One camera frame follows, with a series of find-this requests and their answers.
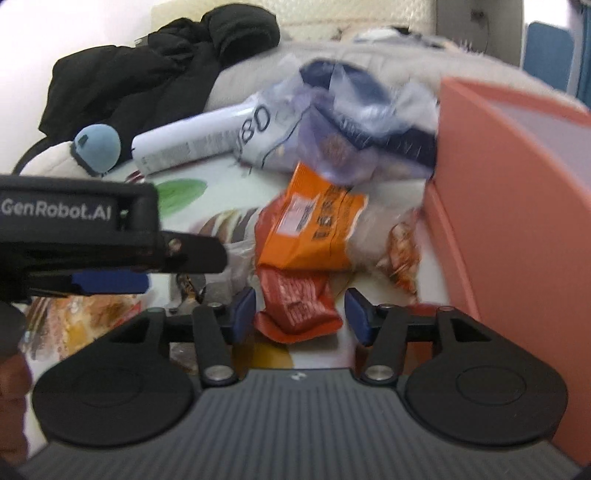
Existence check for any orange snack packet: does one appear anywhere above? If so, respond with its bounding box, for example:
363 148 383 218
254 161 370 274

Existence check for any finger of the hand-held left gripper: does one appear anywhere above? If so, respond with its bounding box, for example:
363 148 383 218
69 270 150 296
159 230 228 274

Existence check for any clear packet of brown snacks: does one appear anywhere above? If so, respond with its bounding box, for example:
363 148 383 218
350 207 424 297

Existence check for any grey blanket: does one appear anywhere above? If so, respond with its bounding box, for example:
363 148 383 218
203 28 587 112

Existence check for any clear blue-printed plastic bag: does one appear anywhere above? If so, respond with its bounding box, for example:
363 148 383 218
235 58 440 185

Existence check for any pile of clothes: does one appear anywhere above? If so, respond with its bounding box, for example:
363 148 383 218
344 25 467 51

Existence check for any dark brown clear snack packet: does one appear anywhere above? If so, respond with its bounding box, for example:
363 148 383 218
174 239 257 306

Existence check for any pink cardboard box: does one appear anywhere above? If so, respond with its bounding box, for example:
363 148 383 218
424 76 591 464

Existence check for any person's left hand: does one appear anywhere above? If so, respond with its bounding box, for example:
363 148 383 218
0 352 34 464

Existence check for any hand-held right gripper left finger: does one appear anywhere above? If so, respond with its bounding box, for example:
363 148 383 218
88 287 257 387

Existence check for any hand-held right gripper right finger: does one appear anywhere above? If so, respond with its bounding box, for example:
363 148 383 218
345 287 509 385

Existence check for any white spray can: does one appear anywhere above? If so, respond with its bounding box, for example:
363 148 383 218
131 104 259 176

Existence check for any red-orange snack packet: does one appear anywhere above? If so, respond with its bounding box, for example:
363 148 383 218
253 267 343 345

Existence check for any black jacket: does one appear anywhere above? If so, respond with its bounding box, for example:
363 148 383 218
39 4 282 139

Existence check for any cream quilted headboard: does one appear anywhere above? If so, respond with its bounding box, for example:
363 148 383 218
152 0 437 29

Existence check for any blue chair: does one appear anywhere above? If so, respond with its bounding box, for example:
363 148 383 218
522 21 576 94

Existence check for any plush penguin toy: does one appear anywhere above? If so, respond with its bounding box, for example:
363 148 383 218
11 124 123 178

